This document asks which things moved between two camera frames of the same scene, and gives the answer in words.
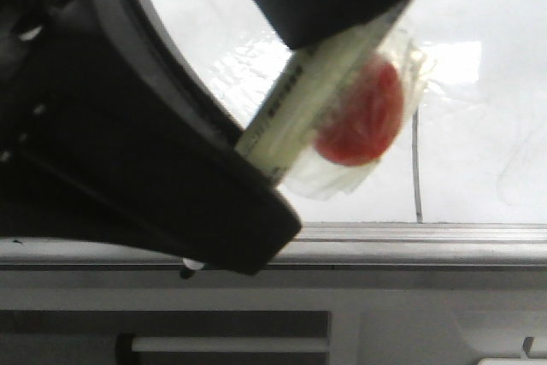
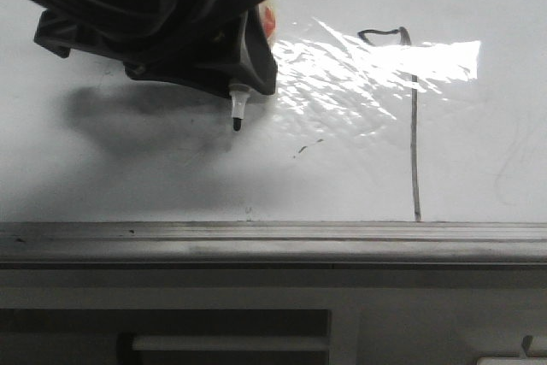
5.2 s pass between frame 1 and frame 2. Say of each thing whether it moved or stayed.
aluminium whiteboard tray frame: stayed
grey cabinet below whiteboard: stayed
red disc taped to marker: moved
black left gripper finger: moved
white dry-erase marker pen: moved
